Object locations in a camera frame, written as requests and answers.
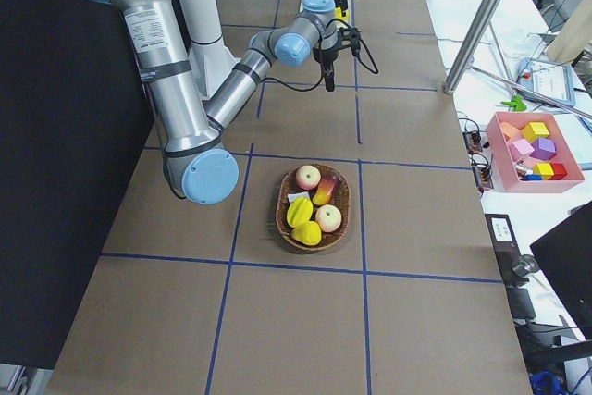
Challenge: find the white rectangular plate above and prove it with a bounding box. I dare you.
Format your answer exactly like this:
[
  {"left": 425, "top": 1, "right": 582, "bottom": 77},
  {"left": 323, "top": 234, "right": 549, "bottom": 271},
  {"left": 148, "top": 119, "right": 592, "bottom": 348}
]
[{"left": 299, "top": 0, "right": 351, "bottom": 28}]

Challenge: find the brown wicker basket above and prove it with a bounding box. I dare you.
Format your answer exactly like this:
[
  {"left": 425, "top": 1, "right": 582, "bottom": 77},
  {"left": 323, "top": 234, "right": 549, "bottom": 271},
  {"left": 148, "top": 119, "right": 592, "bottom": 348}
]
[{"left": 276, "top": 164, "right": 350, "bottom": 253}]

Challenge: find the pale peach fruit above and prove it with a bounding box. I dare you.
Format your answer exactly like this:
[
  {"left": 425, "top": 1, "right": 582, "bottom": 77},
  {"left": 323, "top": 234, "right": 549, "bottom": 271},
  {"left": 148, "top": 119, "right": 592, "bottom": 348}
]
[{"left": 295, "top": 165, "right": 322, "bottom": 191}]

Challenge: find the yellow starfruit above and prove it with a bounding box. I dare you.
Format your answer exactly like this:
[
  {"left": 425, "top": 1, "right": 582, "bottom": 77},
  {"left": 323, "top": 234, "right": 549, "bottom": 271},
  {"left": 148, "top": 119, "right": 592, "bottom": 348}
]
[{"left": 286, "top": 197, "right": 314, "bottom": 228}]

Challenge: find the circuit board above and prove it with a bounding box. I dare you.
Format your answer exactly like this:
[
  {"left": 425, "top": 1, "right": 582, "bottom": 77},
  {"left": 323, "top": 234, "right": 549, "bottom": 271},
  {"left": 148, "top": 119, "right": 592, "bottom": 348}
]
[{"left": 462, "top": 130, "right": 483, "bottom": 154}]

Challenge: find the orange cube block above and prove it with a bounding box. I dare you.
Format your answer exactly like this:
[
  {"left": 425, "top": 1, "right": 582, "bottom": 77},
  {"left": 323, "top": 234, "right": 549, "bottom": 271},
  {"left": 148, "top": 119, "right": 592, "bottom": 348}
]
[{"left": 499, "top": 122, "right": 522, "bottom": 142}]

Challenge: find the green plastic clip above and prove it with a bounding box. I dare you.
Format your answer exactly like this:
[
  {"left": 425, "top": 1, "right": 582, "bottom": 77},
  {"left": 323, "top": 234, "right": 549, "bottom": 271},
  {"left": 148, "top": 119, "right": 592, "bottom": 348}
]
[{"left": 500, "top": 94, "right": 528, "bottom": 112}]

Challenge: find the pink plastic box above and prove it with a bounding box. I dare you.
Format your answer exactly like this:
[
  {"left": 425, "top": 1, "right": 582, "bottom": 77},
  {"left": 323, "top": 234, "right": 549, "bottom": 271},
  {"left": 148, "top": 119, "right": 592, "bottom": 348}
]
[{"left": 486, "top": 112, "right": 585, "bottom": 193}]

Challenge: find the pink cube block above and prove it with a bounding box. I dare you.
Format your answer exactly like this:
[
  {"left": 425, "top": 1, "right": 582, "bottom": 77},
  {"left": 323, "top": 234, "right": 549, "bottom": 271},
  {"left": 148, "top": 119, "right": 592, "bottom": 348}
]
[{"left": 507, "top": 139, "right": 534, "bottom": 162}]

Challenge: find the yellow cube block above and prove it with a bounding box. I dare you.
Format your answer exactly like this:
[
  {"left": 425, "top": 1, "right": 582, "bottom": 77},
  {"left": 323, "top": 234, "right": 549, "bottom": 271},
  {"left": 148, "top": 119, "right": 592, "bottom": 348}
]
[{"left": 521, "top": 121, "right": 549, "bottom": 142}]

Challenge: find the purple cube block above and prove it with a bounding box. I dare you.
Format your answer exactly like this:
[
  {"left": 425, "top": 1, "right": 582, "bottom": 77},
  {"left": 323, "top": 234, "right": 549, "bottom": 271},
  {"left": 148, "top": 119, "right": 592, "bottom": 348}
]
[{"left": 531, "top": 138, "right": 557, "bottom": 161}]

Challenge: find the blue teach pendant tablet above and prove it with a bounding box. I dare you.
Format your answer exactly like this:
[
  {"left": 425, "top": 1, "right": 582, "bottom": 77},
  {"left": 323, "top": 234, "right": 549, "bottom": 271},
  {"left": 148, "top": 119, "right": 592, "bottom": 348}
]
[{"left": 517, "top": 57, "right": 575, "bottom": 106}]

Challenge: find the red cube block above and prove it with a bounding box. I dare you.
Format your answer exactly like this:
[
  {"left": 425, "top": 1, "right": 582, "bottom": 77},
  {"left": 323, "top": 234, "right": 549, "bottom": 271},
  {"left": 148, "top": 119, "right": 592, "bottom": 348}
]
[{"left": 549, "top": 163, "right": 567, "bottom": 180}]

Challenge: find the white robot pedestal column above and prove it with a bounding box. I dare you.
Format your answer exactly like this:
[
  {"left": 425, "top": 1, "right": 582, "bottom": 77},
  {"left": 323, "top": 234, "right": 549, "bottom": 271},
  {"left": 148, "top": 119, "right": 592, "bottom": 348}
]
[{"left": 179, "top": 0, "right": 239, "bottom": 100}]

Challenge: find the silver aluminium frame post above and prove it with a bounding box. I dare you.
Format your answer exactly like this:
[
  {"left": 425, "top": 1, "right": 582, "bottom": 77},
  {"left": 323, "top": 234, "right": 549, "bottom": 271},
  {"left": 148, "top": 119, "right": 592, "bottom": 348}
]
[{"left": 443, "top": 0, "right": 500, "bottom": 95}]

